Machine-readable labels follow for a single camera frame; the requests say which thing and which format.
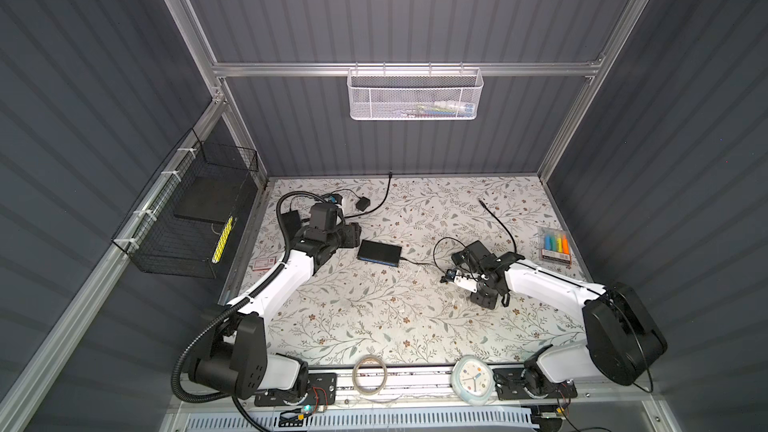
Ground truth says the long black ethernet cable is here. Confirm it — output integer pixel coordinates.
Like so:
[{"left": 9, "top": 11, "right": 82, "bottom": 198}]
[{"left": 323, "top": 171, "right": 395, "bottom": 220}]

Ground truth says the small black power adapter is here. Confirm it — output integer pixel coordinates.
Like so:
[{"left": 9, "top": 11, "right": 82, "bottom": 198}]
[{"left": 399, "top": 256, "right": 434, "bottom": 266}]

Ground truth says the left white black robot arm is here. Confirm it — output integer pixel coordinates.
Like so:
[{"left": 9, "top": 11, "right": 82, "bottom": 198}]
[{"left": 170, "top": 191, "right": 361, "bottom": 403}]

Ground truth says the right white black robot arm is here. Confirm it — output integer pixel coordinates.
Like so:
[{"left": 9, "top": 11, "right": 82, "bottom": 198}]
[{"left": 441, "top": 241, "right": 668, "bottom": 399}]

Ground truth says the black power adapter left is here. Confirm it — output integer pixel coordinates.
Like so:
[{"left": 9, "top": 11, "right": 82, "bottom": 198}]
[{"left": 355, "top": 197, "right": 371, "bottom": 212}]

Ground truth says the highlighter marker pack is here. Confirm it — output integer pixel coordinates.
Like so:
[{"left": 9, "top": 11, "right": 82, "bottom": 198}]
[{"left": 539, "top": 228, "right": 572, "bottom": 265}]

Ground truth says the floral table mat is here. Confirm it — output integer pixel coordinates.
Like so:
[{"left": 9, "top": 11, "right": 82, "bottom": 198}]
[{"left": 243, "top": 176, "right": 584, "bottom": 365}]

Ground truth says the small red white card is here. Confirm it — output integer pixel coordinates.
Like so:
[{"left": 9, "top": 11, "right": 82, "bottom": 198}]
[{"left": 251, "top": 257, "right": 277, "bottom": 272}]

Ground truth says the white round clock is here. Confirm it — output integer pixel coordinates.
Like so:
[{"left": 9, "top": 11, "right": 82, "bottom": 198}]
[{"left": 450, "top": 355, "right": 495, "bottom": 406}]

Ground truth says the yellow black striped item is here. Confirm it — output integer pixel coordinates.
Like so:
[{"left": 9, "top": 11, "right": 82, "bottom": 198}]
[{"left": 211, "top": 216, "right": 236, "bottom": 264}]

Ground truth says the clear tape roll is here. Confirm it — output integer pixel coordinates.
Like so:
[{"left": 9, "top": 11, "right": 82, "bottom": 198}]
[{"left": 351, "top": 354, "right": 389, "bottom": 397}]

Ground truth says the black flat box in basket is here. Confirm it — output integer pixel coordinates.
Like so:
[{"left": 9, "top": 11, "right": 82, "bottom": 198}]
[{"left": 173, "top": 177, "right": 241, "bottom": 225}]

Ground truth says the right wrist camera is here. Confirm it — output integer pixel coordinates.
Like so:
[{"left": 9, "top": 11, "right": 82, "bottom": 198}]
[{"left": 440, "top": 269, "right": 478, "bottom": 293}]

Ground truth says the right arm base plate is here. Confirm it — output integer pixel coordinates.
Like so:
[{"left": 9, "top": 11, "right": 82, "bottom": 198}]
[{"left": 492, "top": 366, "right": 578, "bottom": 400}]

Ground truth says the white wire mesh basket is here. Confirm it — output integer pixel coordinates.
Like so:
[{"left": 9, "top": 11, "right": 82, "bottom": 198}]
[{"left": 346, "top": 67, "right": 484, "bottom": 121}]

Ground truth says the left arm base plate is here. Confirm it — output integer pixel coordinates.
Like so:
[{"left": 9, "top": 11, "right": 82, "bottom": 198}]
[{"left": 253, "top": 372, "right": 338, "bottom": 407}]

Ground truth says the black wire basket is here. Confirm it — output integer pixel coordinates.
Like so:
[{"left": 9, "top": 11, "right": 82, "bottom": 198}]
[{"left": 112, "top": 133, "right": 260, "bottom": 279}]

